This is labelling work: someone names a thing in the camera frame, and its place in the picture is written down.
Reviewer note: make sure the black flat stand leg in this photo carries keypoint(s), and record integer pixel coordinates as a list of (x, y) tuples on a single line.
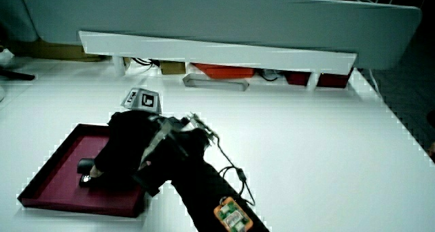
[(17, 75)]

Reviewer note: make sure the orange-red flat box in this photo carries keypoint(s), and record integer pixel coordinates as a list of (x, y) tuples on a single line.
[(224, 70)]

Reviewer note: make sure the small brown cardboard box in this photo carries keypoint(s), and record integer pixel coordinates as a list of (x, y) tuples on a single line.
[(172, 68)]

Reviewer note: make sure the white desk shelf riser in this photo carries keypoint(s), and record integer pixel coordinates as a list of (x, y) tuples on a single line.
[(217, 51)]

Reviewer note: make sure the person's right forearm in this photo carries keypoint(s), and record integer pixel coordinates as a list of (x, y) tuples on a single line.
[(204, 191)]

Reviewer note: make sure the large brown cardboard sheet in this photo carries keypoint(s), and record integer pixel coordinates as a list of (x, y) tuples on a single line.
[(54, 51)]

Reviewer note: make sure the grey partition panel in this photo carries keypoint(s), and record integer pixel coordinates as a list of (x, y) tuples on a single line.
[(238, 17)]

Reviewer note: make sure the dark red box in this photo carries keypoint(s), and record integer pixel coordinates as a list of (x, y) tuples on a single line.
[(297, 78), (333, 81)]

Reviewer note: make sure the grey rectangular loop holder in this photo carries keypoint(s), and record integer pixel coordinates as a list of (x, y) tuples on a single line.
[(217, 84)]

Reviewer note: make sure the orange sensor circuit board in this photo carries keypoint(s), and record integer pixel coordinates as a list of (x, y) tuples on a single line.
[(233, 215)]

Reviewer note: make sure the black stapler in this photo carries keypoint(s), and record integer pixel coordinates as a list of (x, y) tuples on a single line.
[(85, 165)]

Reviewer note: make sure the person's right hand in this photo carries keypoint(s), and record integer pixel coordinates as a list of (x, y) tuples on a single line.
[(129, 143)]

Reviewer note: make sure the dark red square plate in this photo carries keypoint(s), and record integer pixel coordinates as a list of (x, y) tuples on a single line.
[(61, 184)]

